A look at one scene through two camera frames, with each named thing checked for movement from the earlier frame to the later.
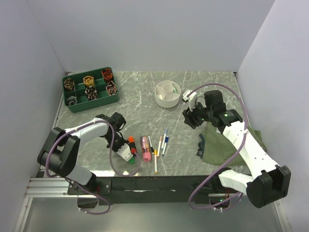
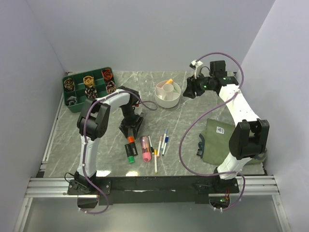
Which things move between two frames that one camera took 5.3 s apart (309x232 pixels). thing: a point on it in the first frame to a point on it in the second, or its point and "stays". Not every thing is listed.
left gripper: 123,141 to 125,125
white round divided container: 164,96 stays
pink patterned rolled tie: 111,88 stays
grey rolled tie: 71,101 stays
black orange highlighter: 131,141 stays
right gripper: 189,115 to 192,87
